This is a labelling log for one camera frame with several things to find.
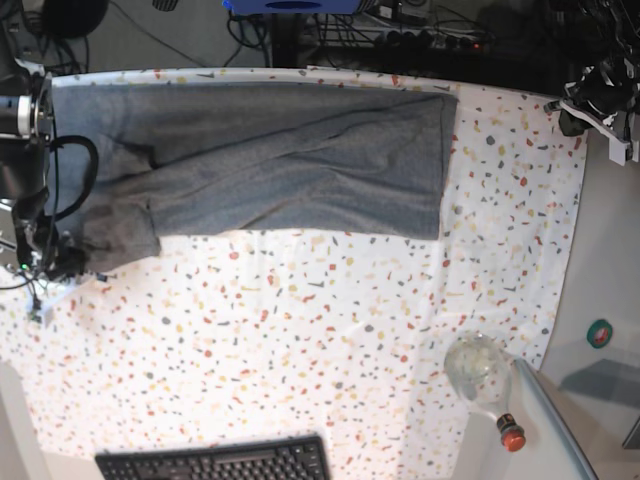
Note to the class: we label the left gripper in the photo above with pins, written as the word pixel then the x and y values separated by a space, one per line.
pixel 600 99

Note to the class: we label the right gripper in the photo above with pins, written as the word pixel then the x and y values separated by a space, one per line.
pixel 37 251

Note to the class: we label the grey t-shirt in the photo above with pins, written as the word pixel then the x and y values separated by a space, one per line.
pixel 206 159

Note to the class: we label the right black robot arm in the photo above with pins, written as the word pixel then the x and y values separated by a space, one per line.
pixel 30 143

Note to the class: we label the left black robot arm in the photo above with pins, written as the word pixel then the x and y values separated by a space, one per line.
pixel 605 38

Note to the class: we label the terrazzo pattern tablecloth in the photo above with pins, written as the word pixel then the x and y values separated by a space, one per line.
pixel 261 335

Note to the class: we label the green tape roll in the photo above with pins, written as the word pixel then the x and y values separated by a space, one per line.
pixel 599 334

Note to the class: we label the clear glass bottle red cap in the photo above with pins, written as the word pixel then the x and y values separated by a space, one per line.
pixel 481 376

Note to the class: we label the blue box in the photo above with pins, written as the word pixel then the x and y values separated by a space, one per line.
pixel 251 7

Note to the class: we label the black keyboard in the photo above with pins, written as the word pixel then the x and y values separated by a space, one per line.
pixel 295 458

